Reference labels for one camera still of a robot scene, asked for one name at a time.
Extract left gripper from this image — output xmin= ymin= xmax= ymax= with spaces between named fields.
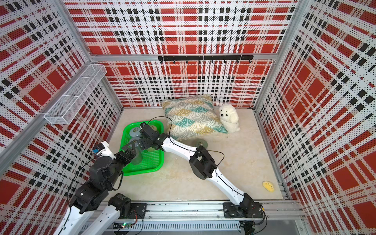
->
xmin=106 ymin=141 xmax=137 ymax=189

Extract grey-green tea canister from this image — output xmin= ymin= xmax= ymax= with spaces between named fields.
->
xmin=131 ymin=148 xmax=143 ymax=165
xmin=194 ymin=139 xmax=208 ymax=149

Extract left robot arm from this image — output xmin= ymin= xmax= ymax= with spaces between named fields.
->
xmin=55 ymin=142 xmax=146 ymax=235

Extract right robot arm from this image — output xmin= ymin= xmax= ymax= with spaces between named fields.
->
xmin=138 ymin=122 xmax=257 ymax=217

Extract blue-grey tea canister back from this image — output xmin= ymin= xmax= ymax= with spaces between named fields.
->
xmin=129 ymin=127 xmax=142 ymax=138

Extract green plastic perforated basket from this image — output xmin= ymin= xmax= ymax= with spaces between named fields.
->
xmin=120 ymin=122 xmax=165 ymax=176

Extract fan-pattern cushion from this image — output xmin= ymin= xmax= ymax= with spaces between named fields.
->
xmin=162 ymin=94 xmax=228 ymax=141

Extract green circuit board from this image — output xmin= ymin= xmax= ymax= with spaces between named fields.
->
xmin=113 ymin=223 xmax=133 ymax=230

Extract white plush dog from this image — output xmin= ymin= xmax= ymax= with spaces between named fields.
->
xmin=219 ymin=103 xmax=240 ymax=134

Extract yellow sponge toy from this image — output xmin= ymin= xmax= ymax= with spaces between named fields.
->
xmin=262 ymin=181 xmax=275 ymax=193

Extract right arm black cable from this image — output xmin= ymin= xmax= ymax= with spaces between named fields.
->
xmin=146 ymin=116 xmax=225 ymax=168

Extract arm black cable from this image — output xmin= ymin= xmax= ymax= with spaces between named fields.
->
xmin=146 ymin=116 xmax=225 ymax=168
xmin=57 ymin=158 xmax=98 ymax=235

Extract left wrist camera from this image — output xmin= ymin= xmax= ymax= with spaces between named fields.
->
xmin=92 ymin=141 xmax=116 ymax=160

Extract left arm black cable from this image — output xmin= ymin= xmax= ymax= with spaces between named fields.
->
xmin=57 ymin=158 xmax=98 ymax=235

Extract white wire mesh shelf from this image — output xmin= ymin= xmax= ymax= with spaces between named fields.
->
xmin=44 ymin=64 xmax=106 ymax=125

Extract black hook rail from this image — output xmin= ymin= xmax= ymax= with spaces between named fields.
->
xmin=158 ymin=55 xmax=254 ymax=63

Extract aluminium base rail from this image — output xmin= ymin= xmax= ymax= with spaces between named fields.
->
xmin=63 ymin=200 xmax=303 ymax=222

